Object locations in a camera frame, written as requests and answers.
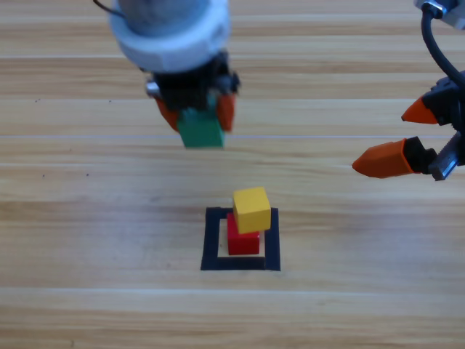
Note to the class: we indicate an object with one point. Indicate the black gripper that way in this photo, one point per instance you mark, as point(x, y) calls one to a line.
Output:
point(189, 89)
point(454, 105)

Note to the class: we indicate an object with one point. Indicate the green wooden block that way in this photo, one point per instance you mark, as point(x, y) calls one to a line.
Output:
point(201, 134)

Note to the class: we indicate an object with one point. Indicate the yellow wooden block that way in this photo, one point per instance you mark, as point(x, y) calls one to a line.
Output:
point(250, 211)

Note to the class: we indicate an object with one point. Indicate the red wooden block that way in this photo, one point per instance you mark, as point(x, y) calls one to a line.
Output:
point(243, 244)

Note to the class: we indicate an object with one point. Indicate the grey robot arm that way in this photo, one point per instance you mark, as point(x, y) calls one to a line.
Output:
point(170, 36)

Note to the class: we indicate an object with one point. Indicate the black tape square outline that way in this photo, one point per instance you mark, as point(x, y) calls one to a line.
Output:
point(239, 263)

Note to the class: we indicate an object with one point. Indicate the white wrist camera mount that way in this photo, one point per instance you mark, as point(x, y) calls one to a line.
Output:
point(454, 11)

